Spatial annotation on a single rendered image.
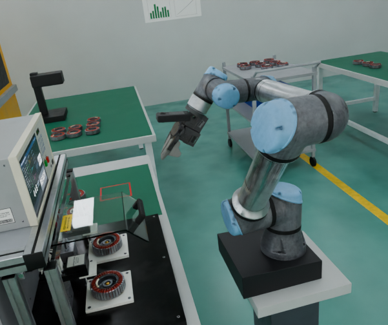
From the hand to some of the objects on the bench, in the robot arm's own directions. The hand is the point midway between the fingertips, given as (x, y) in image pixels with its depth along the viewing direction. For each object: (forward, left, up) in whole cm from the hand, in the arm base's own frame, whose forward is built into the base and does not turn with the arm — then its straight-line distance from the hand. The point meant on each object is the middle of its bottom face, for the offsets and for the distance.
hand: (161, 155), depth 137 cm
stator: (+23, -9, -36) cm, 43 cm away
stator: (+27, +15, -37) cm, 48 cm away
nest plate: (+27, +15, -38) cm, 49 cm away
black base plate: (+26, +3, -40) cm, 48 cm away
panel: (+50, -2, -39) cm, 63 cm away
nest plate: (+23, -9, -37) cm, 44 cm away
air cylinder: (+41, +12, -39) cm, 58 cm away
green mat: (+35, -65, -38) cm, 83 cm away
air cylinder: (+37, -12, -38) cm, 54 cm away
